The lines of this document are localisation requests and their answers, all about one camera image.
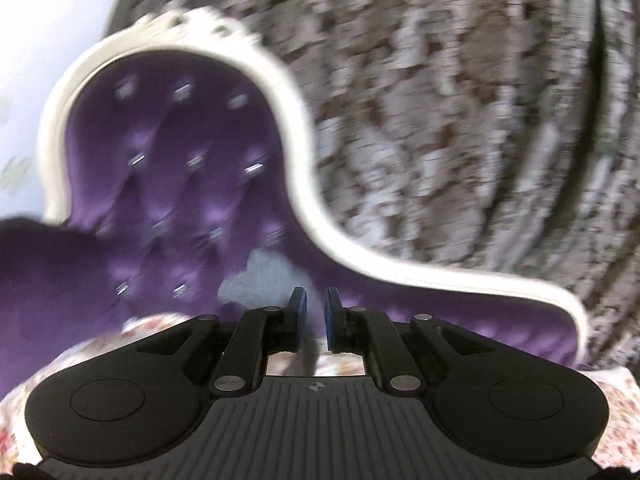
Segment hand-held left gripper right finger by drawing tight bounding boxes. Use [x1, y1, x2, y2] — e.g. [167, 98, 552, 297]
[325, 287, 496, 394]

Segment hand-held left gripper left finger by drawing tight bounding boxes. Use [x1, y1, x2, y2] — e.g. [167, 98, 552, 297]
[133, 287, 309, 396]

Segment small grey cloth garment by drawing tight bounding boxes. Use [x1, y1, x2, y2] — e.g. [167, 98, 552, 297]
[217, 249, 322, 322]

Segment floral printed blanket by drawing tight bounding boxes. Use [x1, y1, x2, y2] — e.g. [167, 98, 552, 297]
[0, 312, 640, 480]

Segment grey brown patterned curtain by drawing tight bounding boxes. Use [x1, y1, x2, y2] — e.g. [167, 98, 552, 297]
[107, 0, 640, 372]

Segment purple tufted headboard white frame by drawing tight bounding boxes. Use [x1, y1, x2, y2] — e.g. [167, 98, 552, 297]
[0, 7, 592, 403]

